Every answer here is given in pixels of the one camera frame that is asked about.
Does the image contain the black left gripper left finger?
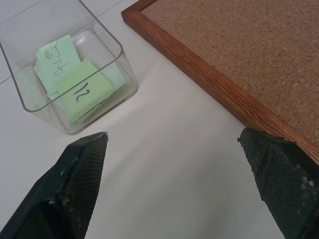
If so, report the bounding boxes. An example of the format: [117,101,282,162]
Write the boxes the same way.
[0,131,109,239]

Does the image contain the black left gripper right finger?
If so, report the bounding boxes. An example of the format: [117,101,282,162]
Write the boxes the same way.
[236,127,319,239]

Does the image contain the green note with number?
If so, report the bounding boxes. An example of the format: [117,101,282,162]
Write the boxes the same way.
[55,59,115,122]

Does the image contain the wood-framed cork board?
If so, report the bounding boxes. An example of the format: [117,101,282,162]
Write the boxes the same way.
[121,0,319,166]

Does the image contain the green note with characters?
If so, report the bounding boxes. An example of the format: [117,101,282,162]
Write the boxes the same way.
[33,34,83,93]

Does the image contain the clear plastic bin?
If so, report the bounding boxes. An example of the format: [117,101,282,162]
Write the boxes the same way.
[0,0,139,135]

